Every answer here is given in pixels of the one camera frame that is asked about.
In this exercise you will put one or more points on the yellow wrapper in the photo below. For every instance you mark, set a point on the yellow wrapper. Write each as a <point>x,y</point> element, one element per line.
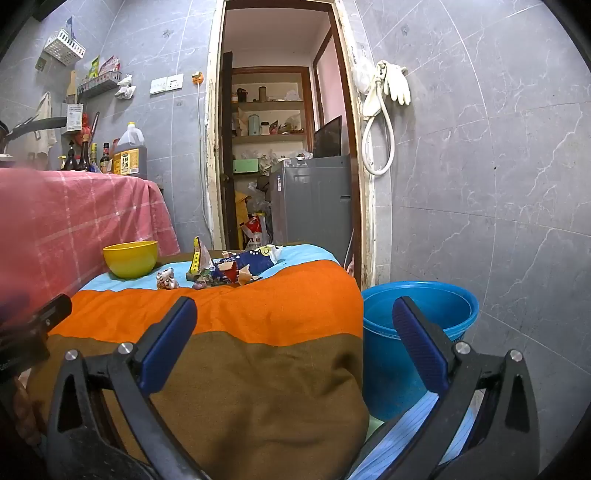
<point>197,258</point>

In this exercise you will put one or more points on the green seasoning packet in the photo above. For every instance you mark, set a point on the green seasoning packet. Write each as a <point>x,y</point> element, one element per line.
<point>94,68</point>

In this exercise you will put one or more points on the wooden board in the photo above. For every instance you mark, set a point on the wooden board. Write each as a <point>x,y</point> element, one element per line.
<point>72,87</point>

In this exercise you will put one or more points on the yellow bowl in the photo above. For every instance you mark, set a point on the yellow bowl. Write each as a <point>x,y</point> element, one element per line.
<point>130,263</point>

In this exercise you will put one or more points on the orange brown blue striped cloth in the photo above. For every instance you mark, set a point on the orange brown blue striped cloth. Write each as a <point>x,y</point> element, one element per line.
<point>258,369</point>

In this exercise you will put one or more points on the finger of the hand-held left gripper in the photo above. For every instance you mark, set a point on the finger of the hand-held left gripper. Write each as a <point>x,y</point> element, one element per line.
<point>53,311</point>

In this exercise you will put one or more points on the red mesh bag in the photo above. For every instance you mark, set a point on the red mesh bag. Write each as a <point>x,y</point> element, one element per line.
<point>84,131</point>

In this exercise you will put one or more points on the cream rubber gloves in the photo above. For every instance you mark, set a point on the cream rubber gloves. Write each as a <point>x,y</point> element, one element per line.
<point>397,83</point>

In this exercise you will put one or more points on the yellow bag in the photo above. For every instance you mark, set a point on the yellow bag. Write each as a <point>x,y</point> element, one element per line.
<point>242,207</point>

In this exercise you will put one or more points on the green box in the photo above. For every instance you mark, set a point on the green box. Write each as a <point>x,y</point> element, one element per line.
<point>247,166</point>

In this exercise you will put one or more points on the pink checked cloth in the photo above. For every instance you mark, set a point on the pink checked cloth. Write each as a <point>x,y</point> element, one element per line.
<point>69,221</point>

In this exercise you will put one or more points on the dark brown door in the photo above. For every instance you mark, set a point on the dark brown door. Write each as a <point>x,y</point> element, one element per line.
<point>228,161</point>

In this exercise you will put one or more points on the white crumpled bag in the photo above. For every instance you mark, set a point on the white crumpled bag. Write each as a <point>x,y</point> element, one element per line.
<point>124,87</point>

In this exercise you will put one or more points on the orange wall hook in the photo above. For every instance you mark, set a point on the orange wall hook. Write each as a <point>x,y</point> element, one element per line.
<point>197,77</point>

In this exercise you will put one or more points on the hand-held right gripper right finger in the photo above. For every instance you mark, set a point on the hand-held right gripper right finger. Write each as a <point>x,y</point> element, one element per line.
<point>420,350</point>

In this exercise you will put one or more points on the clear plastic bag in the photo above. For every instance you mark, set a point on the clear plastic bag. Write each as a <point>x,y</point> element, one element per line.
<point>362,76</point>

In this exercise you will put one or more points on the small purple wrapper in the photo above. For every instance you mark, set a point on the small purple wrapper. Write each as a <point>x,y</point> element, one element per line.
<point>200,284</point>

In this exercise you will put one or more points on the yellow capped sauce bottle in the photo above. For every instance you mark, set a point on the yellow capped sauce bottle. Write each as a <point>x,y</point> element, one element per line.
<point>94,159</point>

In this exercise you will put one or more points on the blue plastic bucket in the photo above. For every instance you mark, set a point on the blue plastic bucket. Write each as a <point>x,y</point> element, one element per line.
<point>388,369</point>

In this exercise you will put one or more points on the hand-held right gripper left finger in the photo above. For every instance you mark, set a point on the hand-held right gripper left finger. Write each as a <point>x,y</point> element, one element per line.
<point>168,341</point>

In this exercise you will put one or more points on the red seasoning packet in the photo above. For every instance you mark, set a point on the red seasoning packet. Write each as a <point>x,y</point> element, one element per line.
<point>108,65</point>

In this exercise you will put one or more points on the black frying pan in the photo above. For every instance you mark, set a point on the black frying pan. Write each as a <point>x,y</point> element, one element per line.
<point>41,124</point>

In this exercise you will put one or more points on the wooden shelf unit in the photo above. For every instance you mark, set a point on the wooden shelf unit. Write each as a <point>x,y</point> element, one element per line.
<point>270,105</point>

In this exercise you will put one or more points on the black television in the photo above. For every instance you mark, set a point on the black television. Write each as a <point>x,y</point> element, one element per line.
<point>328,138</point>

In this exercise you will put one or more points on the brown jar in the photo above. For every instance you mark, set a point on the brown jar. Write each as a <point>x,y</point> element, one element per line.
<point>262,93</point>

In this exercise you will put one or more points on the person's left hand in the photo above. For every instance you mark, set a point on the person's left hand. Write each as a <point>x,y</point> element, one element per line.
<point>25,410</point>

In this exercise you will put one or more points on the beige hanging towel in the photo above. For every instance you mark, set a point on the beige hanging towel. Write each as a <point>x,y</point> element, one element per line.
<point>45,110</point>

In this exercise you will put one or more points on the small wall switch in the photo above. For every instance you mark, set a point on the small wall switch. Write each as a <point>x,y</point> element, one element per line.
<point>41,64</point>

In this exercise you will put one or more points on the white plastic basket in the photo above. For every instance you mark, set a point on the white plastic basket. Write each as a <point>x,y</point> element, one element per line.
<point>64,46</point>

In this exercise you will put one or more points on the green plastic stool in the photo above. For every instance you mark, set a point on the green plastic stool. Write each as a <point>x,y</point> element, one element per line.
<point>375,429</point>

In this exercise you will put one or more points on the white wall socket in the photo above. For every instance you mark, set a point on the white wall socket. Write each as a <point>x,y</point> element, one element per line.
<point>166,84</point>

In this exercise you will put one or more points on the red and white bag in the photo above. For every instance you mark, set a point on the red and white bag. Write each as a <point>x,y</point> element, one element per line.
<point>254,233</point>

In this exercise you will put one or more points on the white printed box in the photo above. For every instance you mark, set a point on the white printed box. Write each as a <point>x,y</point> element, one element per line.
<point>73,117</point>

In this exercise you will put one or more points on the red capped sauce bottle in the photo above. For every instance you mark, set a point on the red capped sauce bottle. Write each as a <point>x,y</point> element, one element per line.
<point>105,161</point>

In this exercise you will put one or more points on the pink wrapper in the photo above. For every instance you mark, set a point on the pink wrapper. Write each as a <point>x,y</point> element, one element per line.
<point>166,279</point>

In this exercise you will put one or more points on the large cooking oil bottle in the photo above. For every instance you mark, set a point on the large cooking oil bottle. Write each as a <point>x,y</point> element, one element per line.
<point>129,157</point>

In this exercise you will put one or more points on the grey wall rack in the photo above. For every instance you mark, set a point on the grey wall rack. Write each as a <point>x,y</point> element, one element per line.
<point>99,85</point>

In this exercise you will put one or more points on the teal canister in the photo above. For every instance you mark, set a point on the teal canister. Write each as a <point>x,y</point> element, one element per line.
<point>254,125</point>

